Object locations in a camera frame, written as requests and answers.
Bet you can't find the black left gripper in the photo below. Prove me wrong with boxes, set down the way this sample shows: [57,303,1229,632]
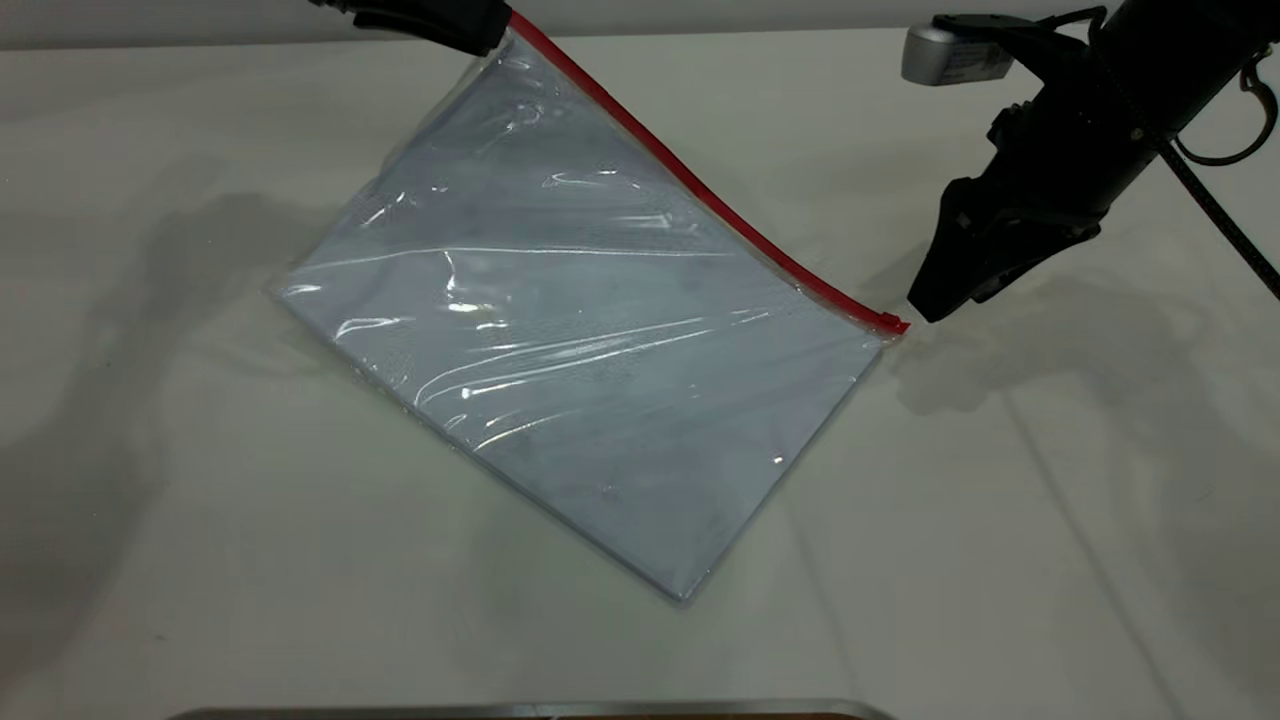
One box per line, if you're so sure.
[310,0,513,58]

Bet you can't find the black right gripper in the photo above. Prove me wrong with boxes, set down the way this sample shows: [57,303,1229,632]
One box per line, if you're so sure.
[905,60,1161,323]

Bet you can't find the clear plastic zip bag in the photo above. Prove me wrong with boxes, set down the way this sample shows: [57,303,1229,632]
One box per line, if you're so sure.
[265,10,911,606]

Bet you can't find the grey metal bar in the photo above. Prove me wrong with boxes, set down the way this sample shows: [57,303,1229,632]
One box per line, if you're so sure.
[165,698,896,720]

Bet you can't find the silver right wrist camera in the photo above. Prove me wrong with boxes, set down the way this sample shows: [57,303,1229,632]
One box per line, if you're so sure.
[900,12,1051,86]

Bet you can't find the black strap loop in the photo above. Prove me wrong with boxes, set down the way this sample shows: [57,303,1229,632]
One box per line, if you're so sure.
[1175,45,1280,168]

